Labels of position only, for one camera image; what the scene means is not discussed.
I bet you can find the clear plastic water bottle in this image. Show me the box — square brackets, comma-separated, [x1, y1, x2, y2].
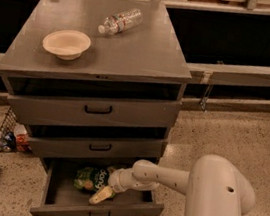
[98, 8, 143, 35]

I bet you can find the grey top drawer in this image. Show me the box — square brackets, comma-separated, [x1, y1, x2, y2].
[8, 95, 181, 128]

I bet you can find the grey drawer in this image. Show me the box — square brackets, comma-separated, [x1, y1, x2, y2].
[28, 136, 167, 158]
[8, 95, 181, 128]
[30, 157, 164, 216]

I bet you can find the blue can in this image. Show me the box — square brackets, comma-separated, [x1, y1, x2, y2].
[2, 132, 16, 152]

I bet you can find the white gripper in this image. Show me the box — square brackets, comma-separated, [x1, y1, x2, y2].
[89, 168, 159, 205]

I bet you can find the grey middle drawer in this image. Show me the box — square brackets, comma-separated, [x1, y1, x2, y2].
[28, 136, 167, 158]

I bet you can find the red white snack package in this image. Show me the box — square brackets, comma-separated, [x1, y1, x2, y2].
[14, 124, 31, 152]

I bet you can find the wire basket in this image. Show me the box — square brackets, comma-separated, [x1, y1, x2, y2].
[0, 108, 17, 140]

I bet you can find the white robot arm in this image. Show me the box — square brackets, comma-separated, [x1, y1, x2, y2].
[89, 154, 256, 216]

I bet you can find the grey bottom drawer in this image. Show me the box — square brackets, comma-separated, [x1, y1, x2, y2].
[30, 157, 164, 216]

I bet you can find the grey drawer cabinet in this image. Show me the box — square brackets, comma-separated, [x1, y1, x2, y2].
[0, 0, 202, 179]

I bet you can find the grey horizontal rail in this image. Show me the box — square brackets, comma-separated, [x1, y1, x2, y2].
[188, 63, 270, 87]

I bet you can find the green rice chip bag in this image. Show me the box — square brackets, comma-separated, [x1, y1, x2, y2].
[73, 166, 116, 194]

